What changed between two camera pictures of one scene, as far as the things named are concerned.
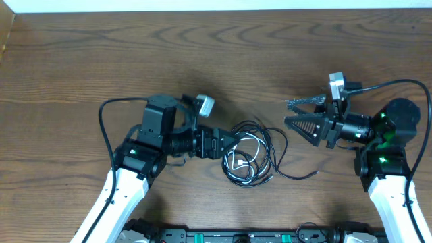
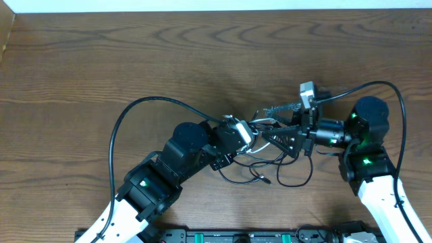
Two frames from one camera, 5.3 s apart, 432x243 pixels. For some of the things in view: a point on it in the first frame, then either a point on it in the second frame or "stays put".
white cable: [241, 162] → [268, 119]
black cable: [254, 154] → [277, 165]
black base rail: [310, 235] stays put
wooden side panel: [7, 19] stays put
